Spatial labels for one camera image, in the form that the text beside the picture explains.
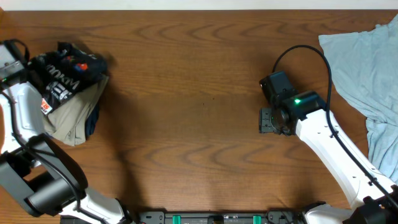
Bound folded khaki trousers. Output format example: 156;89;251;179
43;75;109;146

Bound black orange-patterned sports shirt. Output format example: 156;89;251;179
29;42;107;115

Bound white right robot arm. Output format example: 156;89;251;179
259;89;397;223

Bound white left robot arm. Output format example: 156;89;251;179
1;82;132;223

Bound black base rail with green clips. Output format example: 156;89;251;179
125;210;307;224

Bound folded navy blue garment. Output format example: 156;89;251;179
85;103;100;139

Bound light grey t-shirt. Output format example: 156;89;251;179
318;18;397;182

